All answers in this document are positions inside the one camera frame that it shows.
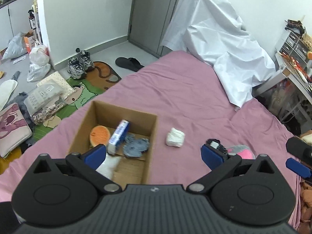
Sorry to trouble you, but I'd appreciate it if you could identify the grey pink plush toy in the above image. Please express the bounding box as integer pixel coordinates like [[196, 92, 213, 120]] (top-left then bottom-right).
[[227, 145, 255, 160]]

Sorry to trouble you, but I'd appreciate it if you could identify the burger plush toy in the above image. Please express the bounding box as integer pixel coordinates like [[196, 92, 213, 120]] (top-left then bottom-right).
[[89, 125, 111, 147]]

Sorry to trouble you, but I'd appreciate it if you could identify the blue white tissue pack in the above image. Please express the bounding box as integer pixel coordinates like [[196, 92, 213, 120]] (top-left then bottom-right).
[[106, 119, 129, 155]]

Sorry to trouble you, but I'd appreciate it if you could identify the white cloth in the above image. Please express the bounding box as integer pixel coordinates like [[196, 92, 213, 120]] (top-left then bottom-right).
[[166, 127, 185, 147]]

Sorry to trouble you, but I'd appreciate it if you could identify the pink bed sheet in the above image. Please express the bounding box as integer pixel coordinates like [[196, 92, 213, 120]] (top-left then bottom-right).
[[1, 51, 300, 233]]

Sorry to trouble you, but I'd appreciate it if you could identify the white desk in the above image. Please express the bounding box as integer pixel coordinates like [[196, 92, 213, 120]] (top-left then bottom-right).
[[252, 51, 311, 130]]

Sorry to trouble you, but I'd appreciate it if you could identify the packaged bedding stack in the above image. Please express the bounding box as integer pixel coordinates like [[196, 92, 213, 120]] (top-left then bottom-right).
[[24, 72, 75, 125]]

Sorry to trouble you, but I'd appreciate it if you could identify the pink camo cushion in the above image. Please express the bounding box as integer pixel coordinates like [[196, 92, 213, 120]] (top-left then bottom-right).
[[0, 103, 32, 158]]

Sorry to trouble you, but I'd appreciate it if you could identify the green cartoon floor mat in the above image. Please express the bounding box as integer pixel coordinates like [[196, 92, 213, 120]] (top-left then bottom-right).
[[32, 61, 121, 142]]

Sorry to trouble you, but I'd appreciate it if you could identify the white drawer organizer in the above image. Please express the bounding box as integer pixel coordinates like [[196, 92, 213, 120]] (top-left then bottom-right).
[[276, 30, 311, 71]]

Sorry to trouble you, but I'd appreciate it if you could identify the clear plastic bag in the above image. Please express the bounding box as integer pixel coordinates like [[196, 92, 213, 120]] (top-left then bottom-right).
[[27, 63, 51, 82]]

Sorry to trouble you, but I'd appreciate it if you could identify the grey sneaker right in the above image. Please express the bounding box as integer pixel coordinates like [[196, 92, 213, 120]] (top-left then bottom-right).
[[79, 50, 95, 71]]

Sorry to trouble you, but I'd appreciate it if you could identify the white insole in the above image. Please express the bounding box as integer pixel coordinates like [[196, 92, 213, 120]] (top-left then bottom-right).
[[0, 79, 18, 110]]

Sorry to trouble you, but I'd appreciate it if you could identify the black slipper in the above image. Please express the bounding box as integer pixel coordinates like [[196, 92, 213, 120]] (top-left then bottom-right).
[[115, 57, 144, 72]]

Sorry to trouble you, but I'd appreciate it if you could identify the white red plastic bag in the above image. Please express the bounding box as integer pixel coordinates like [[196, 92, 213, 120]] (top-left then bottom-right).
[[29, 45, 50, 66]]

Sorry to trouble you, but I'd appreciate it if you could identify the white cover sheet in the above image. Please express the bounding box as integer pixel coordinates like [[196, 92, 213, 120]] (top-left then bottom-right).
[[161, 0, 276, 108]]

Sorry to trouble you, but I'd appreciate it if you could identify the grey plastic bag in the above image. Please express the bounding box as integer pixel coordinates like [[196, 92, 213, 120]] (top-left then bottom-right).
[[3, 32, 27, 60]]

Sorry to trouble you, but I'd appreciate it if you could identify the orange cardboard box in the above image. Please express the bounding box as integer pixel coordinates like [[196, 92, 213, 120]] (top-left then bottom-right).
[[24, 31, 36, 53]]

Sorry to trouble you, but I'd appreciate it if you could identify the kitchen cabinet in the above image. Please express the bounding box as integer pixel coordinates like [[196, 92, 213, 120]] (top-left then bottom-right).
[[0, 0, 33, 50]]

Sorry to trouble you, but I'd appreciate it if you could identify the grey wardrobe door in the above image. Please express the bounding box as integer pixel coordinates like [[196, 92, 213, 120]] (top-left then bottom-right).
[[128, 0, 178, 57]]

